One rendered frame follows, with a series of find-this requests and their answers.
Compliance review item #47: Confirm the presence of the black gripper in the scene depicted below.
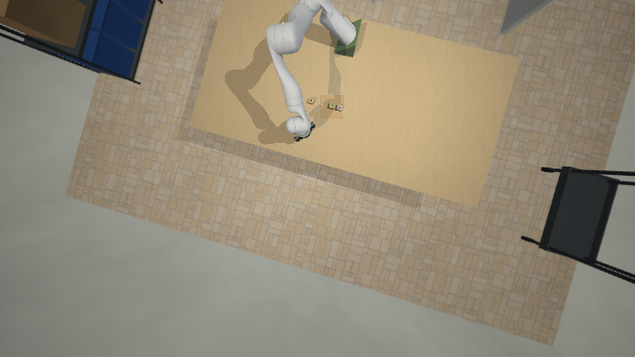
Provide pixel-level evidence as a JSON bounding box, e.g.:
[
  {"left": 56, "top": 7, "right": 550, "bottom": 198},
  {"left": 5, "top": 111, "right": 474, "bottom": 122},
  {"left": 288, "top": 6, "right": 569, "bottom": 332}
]
[{"left": 294, "top": 122, "right": 315, "bottom": 142}]

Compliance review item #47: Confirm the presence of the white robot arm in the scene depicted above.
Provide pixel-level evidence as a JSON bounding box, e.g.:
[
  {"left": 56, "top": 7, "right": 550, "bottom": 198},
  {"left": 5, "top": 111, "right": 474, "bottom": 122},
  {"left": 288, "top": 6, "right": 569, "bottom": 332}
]
[{"left": 266, "top": 0, "right": 356, "bottom": 137}]

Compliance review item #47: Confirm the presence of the tan square mat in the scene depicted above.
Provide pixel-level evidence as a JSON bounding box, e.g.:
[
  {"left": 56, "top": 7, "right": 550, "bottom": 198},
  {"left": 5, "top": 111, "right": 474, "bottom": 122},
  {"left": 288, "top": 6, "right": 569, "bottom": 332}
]
[{"left": 320, "top": 95, "right": 344, "bottom": 118}]

